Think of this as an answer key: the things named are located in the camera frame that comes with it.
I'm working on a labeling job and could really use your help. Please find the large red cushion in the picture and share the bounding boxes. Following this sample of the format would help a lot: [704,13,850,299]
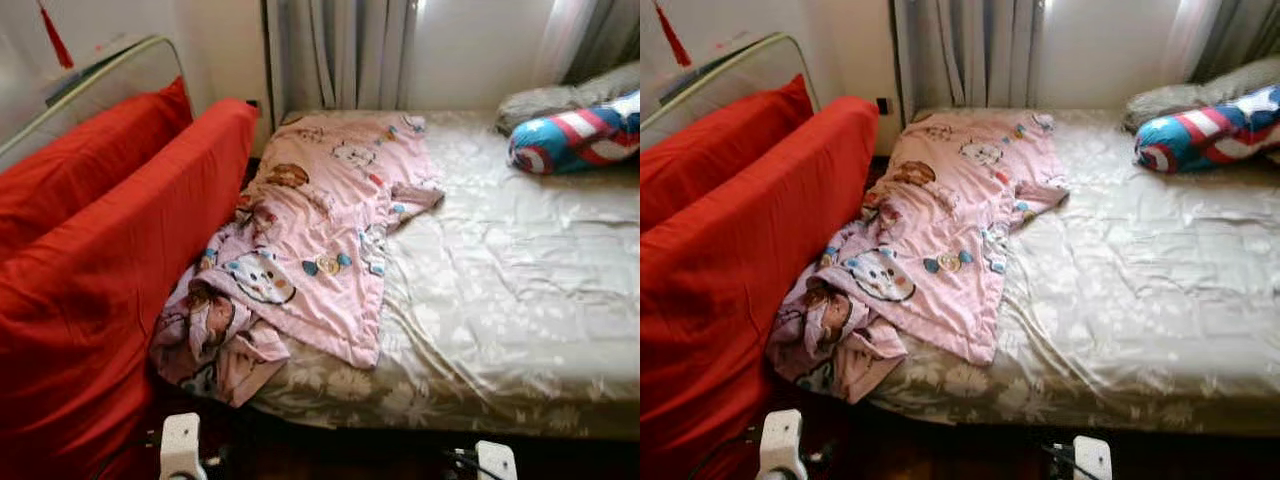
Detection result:
[0,78,194,261]
[0,98,261,480]
[640,95,881,480]
[640,73,816,231]

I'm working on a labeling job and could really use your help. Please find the red white blue striped pillow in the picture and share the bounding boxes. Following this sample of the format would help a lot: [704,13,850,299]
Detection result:
[508,90,641,177]
[1133,85,1280,174]

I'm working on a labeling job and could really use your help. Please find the bed with beige floral sheet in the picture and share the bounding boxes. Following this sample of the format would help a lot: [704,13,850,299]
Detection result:
[245,105,641,441]
[865,105,1280,436]

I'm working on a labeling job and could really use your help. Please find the grey pillow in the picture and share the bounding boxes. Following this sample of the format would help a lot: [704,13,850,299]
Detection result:
[1122,57,1280,133]
[497,62,641,136]

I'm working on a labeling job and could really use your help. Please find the grey-green quilted upright mattress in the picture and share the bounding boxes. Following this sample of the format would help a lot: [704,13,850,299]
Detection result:
[0,35,191,176]
[640,32,821,151]

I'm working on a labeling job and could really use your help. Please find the red hanging tassel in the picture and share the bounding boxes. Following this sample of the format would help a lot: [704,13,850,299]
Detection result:
[655,0,693,69]
[38,0,76,71]

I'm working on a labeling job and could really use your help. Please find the grey curtain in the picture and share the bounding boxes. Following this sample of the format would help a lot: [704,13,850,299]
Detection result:
[265,0,416,126]
[893,0,1046,121]
[540,0,641,86]
[1165,0,1280,86]

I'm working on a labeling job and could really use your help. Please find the pink cartoon print blanket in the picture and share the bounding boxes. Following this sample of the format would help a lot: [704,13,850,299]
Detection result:
[765,110,1069,404]
[150,112,446,408]

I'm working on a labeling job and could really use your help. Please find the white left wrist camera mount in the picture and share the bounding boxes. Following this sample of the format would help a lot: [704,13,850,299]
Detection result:
[758,408,804,480]
[160,412,206,480]

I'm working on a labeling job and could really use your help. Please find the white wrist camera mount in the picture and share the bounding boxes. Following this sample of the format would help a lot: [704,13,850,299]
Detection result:
[160,412,206,480]
[475,440,519,480]
[758,408,804,480]
[1073,435,1114,480]

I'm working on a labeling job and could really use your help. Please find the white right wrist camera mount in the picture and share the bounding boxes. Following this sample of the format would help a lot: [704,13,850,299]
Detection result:
[475,440,519,480]
[1073,435,1114,480]

